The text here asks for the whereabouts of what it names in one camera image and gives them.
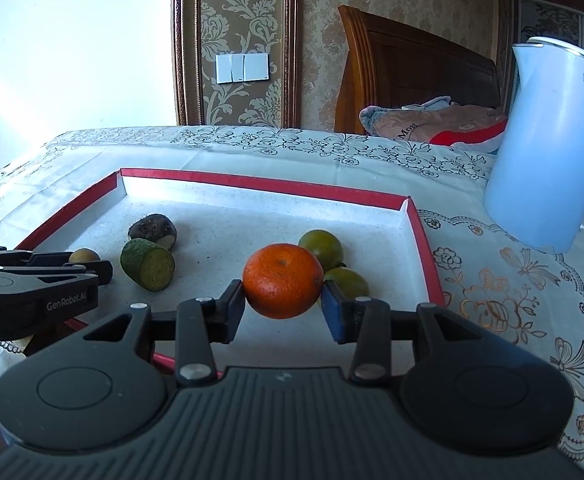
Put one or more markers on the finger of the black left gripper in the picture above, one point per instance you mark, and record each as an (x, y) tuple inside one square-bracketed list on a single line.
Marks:
[(15, 260)]

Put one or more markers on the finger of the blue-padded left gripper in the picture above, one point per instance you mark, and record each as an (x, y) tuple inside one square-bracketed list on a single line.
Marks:
[(67, 272)]

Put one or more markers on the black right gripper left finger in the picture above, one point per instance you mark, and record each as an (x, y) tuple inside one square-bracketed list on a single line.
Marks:
[(203, 321)]

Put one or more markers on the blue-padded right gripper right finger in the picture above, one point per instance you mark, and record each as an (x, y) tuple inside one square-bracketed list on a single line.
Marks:
[(365, 322)]

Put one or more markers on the small brown longan fruit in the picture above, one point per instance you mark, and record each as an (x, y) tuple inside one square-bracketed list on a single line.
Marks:
[(83, 255)]

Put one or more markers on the green cucumber chunk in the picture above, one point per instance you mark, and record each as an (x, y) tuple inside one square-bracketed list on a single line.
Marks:
[(148, 264)]

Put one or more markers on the short dark sugarcane piece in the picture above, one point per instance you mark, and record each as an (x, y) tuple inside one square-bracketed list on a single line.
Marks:
[(156, 228)]

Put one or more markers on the green tomato with stem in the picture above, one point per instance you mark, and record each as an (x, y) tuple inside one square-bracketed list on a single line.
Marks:
[(325, 246)]

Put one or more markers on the small orange tangerine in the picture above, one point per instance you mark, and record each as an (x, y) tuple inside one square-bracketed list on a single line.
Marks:
[(282, 280)]

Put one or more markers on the red shallow cardboard tray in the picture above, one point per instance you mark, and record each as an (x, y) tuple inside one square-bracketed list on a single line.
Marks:
[(221, 219)]

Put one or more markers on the floral embroidered tablecloth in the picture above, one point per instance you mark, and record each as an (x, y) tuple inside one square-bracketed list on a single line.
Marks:
[(525, 296)]

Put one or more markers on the pink patterned pillow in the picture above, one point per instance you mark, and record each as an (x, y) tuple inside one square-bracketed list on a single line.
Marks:
[(439, 121)]

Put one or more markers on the light blue electric kettle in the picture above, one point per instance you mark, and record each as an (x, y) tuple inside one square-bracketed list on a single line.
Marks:
[(535, 190)]

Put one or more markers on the brown wooden headboard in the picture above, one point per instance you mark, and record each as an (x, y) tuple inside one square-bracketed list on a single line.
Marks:
[(391, 64)]

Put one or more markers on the wardrobe sliding door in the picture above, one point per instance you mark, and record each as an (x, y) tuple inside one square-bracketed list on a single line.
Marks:
[(539, 18)]

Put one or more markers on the white wall switch panel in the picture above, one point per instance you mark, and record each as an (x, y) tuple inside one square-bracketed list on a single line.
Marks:
[(241, 67)]

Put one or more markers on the brown wooden wall trim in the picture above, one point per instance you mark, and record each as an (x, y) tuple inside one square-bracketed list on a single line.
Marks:
[(204, 29)]

